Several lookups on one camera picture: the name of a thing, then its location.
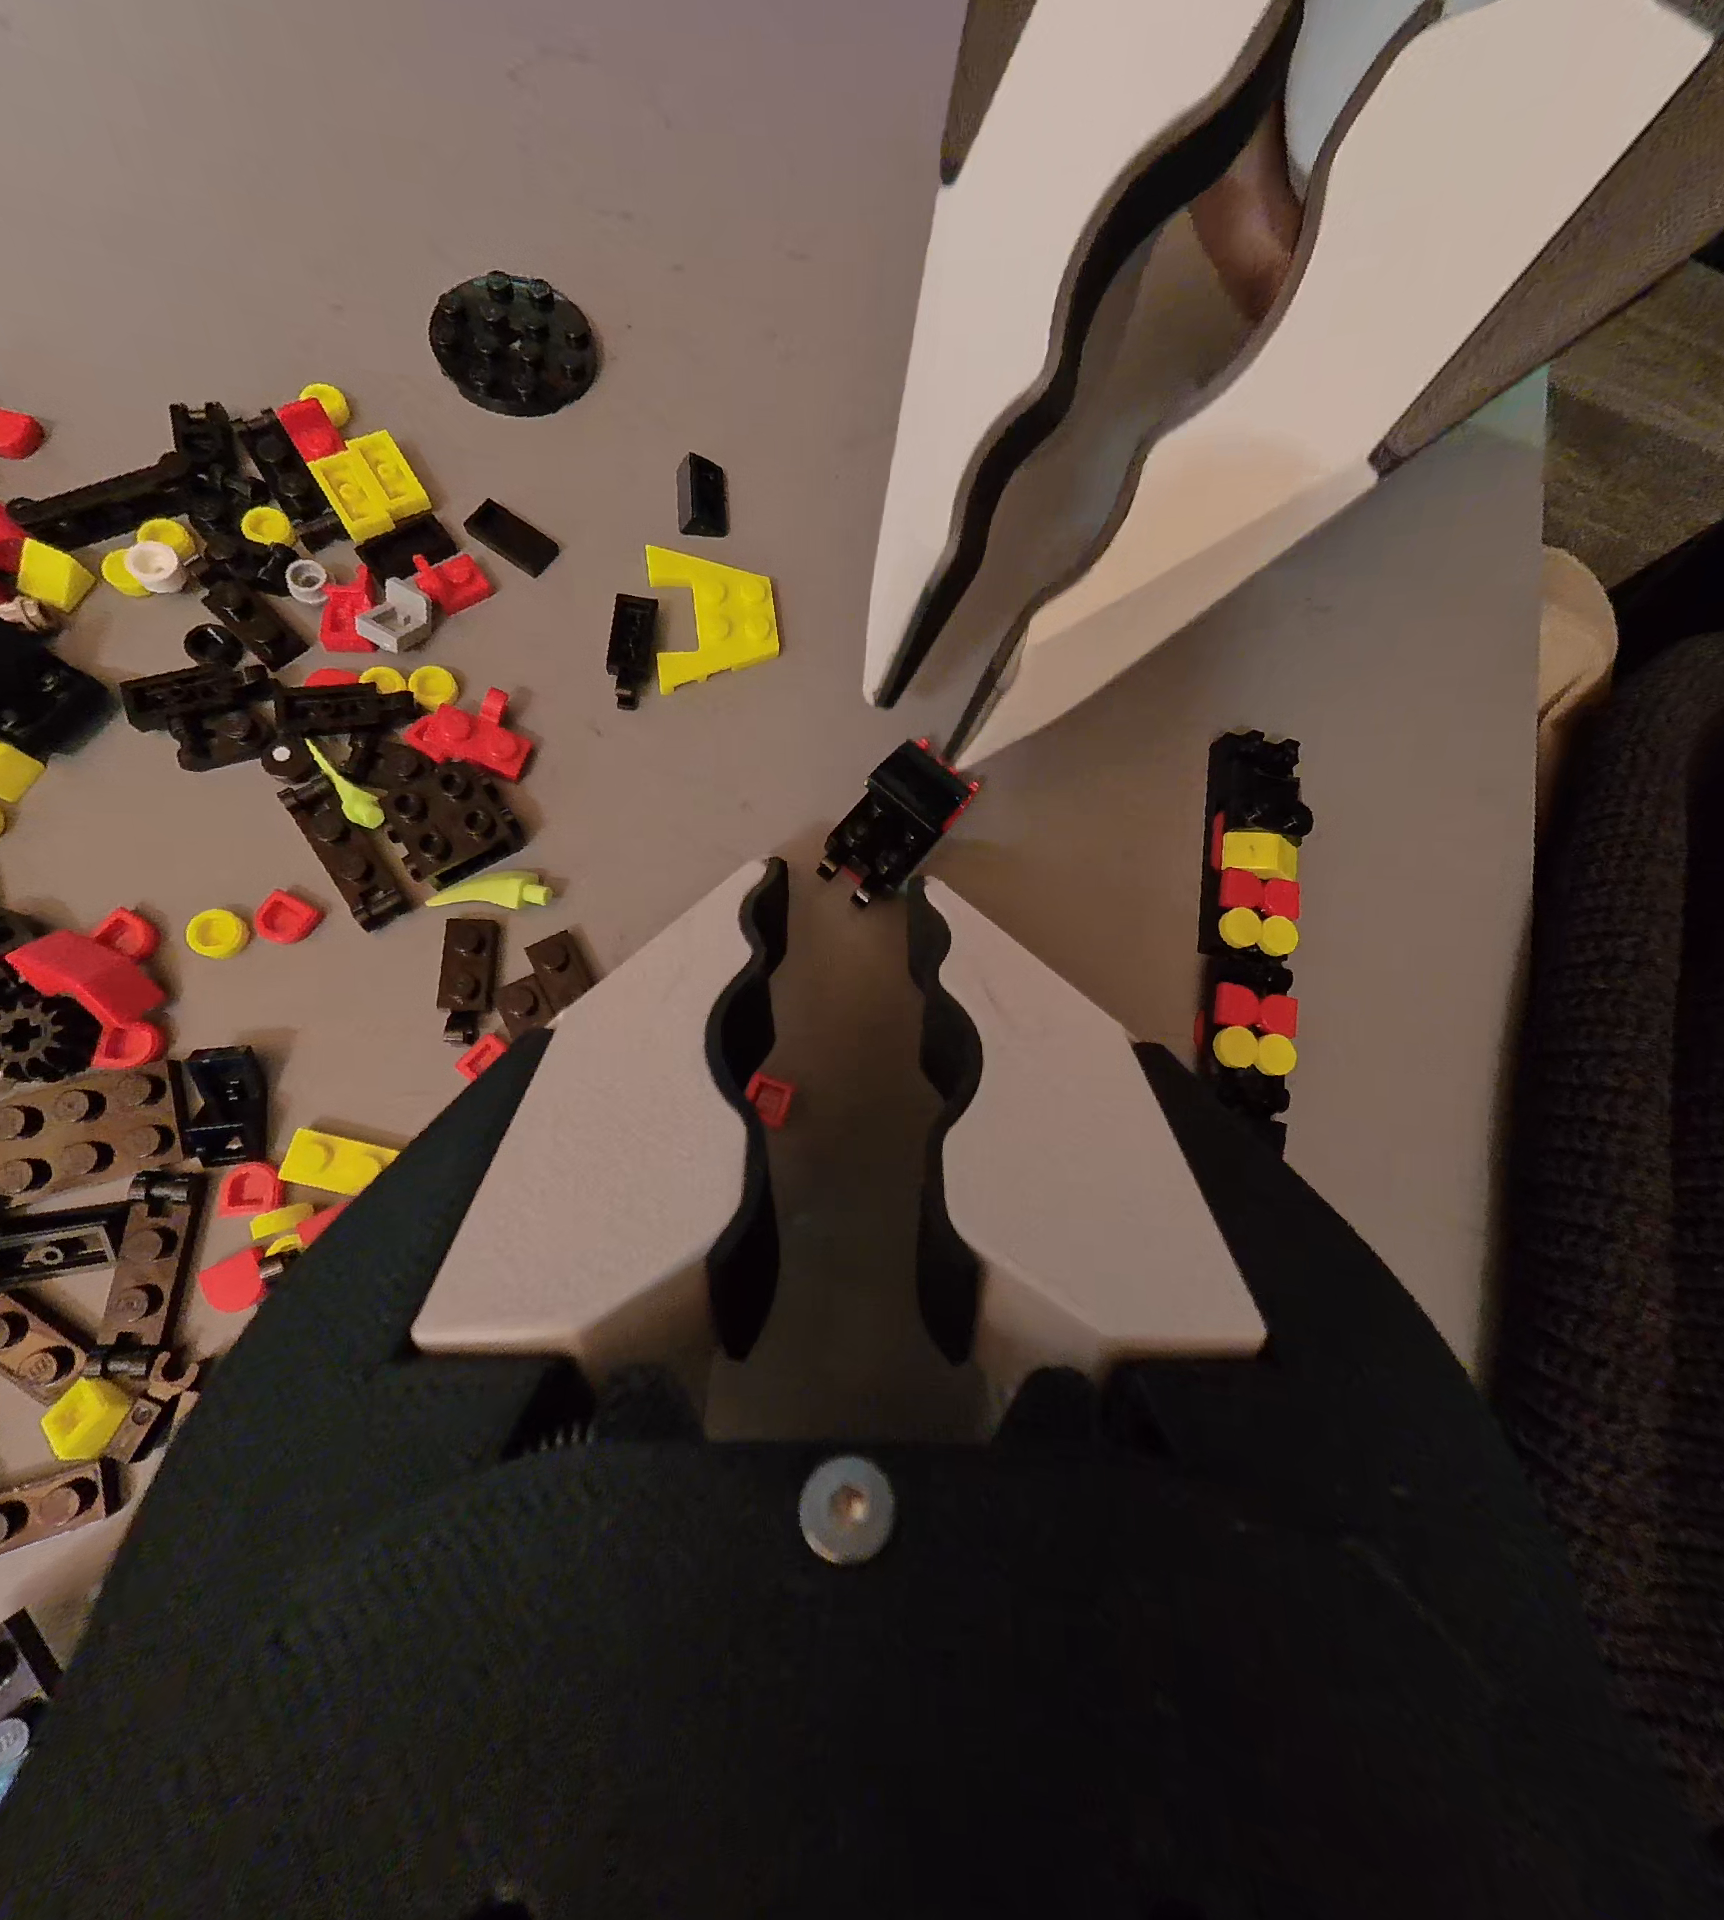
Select person's dark knit clothing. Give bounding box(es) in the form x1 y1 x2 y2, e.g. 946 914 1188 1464
1491 633 1724 1824

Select small black red lego assembly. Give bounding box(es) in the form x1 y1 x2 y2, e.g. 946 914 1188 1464
814 738 989 914

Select pile of loose lego pieces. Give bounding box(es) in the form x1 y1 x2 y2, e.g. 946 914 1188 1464
0 366 607 1566

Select black lego tile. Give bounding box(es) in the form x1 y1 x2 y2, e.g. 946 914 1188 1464
460 492 562 581

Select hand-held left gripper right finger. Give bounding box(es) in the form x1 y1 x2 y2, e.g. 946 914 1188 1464
901 872 1273 1368

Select black round lego plate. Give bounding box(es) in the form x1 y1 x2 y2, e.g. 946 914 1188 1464
425 272 603 416

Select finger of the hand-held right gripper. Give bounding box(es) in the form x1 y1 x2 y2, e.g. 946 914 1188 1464
946 0 1724 764
861 0 1299 707

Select long black lego assembly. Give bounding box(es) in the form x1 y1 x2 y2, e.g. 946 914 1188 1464
1196 731 1313 1117

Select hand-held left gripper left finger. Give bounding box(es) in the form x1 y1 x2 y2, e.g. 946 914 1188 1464
411 854 795 1364

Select yellow wedge lego plate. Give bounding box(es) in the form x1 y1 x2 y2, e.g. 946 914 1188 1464
644 541 781 699

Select black lego clip plate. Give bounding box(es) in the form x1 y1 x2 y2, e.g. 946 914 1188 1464
603 592 665 714

